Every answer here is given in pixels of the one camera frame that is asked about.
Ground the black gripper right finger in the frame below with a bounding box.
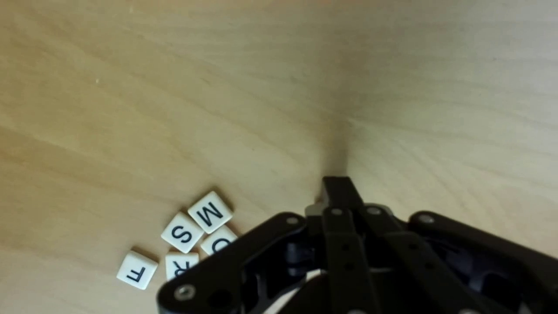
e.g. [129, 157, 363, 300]
[345, 178, 558, 314]

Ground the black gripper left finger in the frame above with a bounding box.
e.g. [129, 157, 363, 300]
[157, 176, 377, 314]

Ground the white letter tile O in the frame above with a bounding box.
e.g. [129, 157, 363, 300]
[201, 226, 237, 256]

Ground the white letter tile M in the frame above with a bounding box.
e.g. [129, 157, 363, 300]
[187, 190, 232, 233]

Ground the white letter tile S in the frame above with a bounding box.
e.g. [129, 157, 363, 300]
[161, 213, 204, 253]

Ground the white letter tile R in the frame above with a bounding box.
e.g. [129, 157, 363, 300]
[166, 253, 201, 279]

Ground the white letter tile F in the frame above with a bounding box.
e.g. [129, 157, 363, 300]
[117, 251, 159, 289]

